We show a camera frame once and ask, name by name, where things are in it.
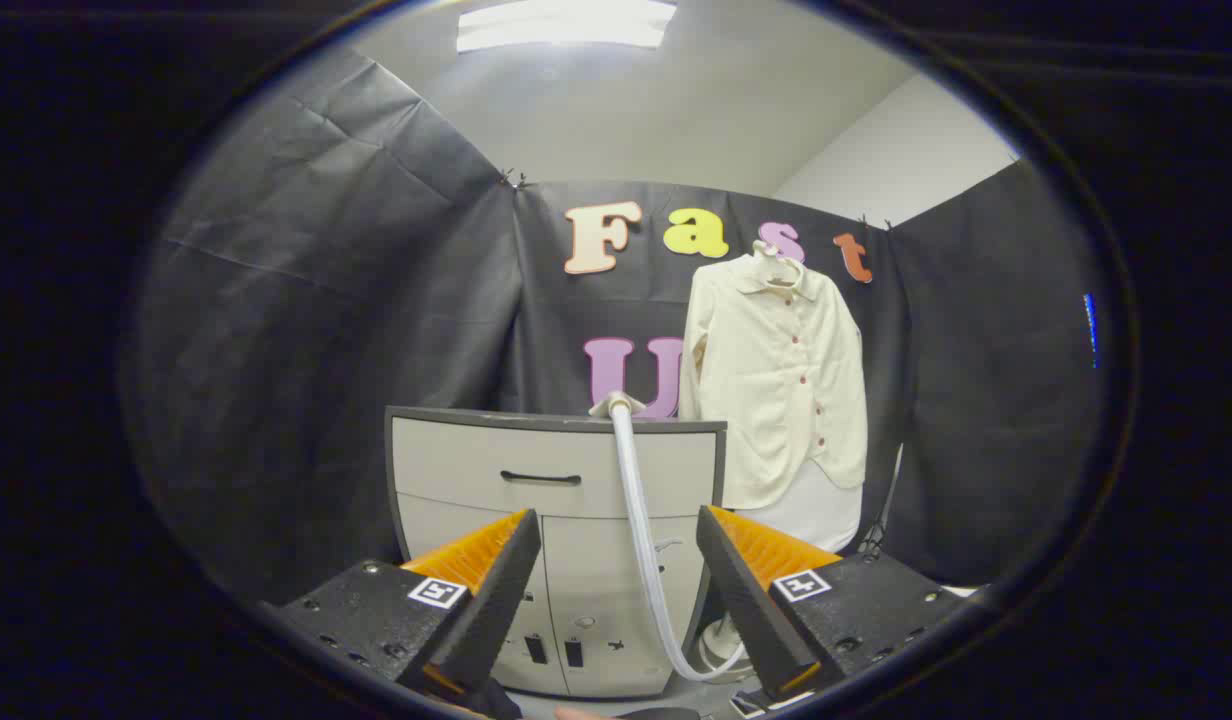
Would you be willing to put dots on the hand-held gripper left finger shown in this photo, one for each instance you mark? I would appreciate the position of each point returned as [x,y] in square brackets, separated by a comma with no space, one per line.
[496,600]

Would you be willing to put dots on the cream button-up shirt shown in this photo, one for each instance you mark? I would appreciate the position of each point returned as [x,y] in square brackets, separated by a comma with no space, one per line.
[776,390]

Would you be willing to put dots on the white clothes hanger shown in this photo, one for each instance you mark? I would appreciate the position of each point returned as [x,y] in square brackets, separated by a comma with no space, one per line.
[779,268]

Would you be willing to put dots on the ceiling light panel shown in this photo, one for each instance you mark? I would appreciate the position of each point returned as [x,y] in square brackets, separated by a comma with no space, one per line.
[566,22]

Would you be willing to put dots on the black backdrop cloth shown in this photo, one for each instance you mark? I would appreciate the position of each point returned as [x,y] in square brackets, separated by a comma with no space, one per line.
[356,330]

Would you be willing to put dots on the dark metal stand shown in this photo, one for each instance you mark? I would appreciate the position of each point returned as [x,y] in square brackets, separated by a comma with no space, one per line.
[873,538]

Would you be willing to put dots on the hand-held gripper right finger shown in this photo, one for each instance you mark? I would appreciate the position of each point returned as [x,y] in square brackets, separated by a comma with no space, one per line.
[746,610]

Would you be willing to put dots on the grey and white cabinet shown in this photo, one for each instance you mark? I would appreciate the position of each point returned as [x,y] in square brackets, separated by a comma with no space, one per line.
[456,460]

